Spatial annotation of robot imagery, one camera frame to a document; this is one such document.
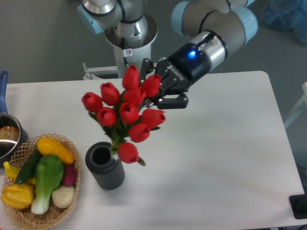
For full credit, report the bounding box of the red tulip bouquet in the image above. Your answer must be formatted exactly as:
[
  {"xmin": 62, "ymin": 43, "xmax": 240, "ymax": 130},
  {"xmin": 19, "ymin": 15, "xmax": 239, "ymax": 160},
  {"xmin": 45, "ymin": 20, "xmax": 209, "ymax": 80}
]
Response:
[{"xmin": 82, "ymin": 65, "xmax": 166, "ymax": 166}]

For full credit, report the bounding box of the green cucumber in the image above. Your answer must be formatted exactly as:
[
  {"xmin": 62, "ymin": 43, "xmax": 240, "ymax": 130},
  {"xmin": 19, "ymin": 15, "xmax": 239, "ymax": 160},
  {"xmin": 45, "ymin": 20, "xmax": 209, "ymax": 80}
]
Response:
[{"xmin": 15, "ymin": 149, "xmax": 43, "ymax": 184}]

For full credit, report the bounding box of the white garlic bulb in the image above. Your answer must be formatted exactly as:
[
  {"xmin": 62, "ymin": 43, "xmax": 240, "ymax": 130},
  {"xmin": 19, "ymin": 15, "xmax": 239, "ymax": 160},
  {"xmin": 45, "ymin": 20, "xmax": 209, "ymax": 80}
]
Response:
[{"xmin": 52, "ymin": 186, "xmax": 75, "ymax": 208}]

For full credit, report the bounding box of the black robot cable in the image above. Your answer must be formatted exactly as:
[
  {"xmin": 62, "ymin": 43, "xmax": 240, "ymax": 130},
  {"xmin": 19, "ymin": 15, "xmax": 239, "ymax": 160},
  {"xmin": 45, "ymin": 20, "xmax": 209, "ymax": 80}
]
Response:
[{"xmin": 121, "ymin": 37, "xmax": 132, "ymax": 79}]

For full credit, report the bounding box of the yellow bell pepper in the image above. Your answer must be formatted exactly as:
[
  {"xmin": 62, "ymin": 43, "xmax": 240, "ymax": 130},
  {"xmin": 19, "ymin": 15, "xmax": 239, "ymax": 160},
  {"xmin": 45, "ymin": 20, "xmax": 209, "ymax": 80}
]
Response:
[{"xmin": 1, "ymin": 184, "xmax": 34, "ymax": 209}]

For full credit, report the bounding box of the white frame at right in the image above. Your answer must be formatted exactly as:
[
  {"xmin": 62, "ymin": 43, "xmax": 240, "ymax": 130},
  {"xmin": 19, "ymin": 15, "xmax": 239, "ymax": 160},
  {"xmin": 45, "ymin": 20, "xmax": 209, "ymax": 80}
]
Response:
[{"xmin": 283, "ymin": 82, "xmax": 307, "ymax": 129}]

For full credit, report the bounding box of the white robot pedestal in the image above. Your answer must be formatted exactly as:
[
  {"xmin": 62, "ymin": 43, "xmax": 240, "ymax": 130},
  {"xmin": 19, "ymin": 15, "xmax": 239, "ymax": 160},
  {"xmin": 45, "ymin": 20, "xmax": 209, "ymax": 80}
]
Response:
[{"xmin": 82, "ymin": 13, "xmax": 170, "ymax": 81}]

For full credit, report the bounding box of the black device at table edge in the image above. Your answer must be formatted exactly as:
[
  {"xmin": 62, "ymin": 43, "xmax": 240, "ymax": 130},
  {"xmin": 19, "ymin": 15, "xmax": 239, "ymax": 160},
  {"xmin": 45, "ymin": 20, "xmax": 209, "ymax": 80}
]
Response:
[{"xmin": 289, "ymin": 194, "xmax": 307, "ymax": 219}]

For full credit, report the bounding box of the green bok choy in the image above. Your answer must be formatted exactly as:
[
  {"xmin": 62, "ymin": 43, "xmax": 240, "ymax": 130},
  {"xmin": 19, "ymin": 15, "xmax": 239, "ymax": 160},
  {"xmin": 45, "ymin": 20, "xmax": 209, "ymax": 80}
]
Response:
[{"xmin": 31, "ymin": 155, "xmax": 64, "ymax": 215}]

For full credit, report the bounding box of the blue handled saucepan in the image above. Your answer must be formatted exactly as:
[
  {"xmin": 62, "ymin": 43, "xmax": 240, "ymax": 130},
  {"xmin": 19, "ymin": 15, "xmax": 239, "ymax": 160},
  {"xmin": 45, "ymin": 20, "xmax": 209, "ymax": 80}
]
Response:
[{"xmin": 0, "ymin": 70, "xmax": 28, "ymax": 168}]

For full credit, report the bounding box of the woven wicker basket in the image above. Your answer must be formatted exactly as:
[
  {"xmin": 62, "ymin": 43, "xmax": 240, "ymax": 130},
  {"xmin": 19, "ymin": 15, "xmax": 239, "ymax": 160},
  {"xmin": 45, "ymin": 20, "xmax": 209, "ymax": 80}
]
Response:
[{"xmin": 0, "ymin": 133, "xmax": 81, "ymax": 230}]

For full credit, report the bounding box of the small yellow gourd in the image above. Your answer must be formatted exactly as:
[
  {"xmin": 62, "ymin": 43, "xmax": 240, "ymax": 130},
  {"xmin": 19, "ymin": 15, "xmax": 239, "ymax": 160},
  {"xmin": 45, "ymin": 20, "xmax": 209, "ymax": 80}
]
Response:
[{"xmin": 3, "ymin": 161, "xmax": 35, "ymax": 186}]

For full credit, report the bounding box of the blue plastic bag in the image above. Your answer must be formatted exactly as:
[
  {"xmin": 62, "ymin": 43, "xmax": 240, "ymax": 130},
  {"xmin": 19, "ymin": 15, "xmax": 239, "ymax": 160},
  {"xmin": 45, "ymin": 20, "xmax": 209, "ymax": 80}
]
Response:
[{"xmin": 260, "ymin": 0, "xmax": 307, "ymax": 45}]

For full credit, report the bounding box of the yellow squash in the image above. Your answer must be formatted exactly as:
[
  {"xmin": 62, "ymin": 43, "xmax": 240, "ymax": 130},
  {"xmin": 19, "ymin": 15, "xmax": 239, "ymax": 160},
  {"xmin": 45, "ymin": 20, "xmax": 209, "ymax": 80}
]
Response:
[{"xmin": 36, "ymin": 137, "xmax": 75, "ymax": 164}]

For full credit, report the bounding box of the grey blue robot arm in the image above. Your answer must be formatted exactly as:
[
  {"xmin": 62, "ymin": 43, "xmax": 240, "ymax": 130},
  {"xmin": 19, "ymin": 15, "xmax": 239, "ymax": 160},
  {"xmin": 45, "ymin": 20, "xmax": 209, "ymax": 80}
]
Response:
[{"xmin": 77, "ymin": 0, "xmax": 258, "ymax": 109}]

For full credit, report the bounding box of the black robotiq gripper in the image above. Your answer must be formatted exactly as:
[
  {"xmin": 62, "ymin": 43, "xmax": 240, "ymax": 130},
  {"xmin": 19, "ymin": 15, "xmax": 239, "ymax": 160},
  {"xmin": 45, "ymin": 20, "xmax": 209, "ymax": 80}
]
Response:
[{"xmin": 139, "ymin": 42, "xmax": 210, "ymax": 109}]

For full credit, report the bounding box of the dark grey ribbed vase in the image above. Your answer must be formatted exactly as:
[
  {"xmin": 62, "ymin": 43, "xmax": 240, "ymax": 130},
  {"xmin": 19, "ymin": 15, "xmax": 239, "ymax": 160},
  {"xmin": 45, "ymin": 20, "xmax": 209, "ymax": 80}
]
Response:
[{"xmin": 85, "ymin": 142, "xmax": 125, "ymax": 190}]

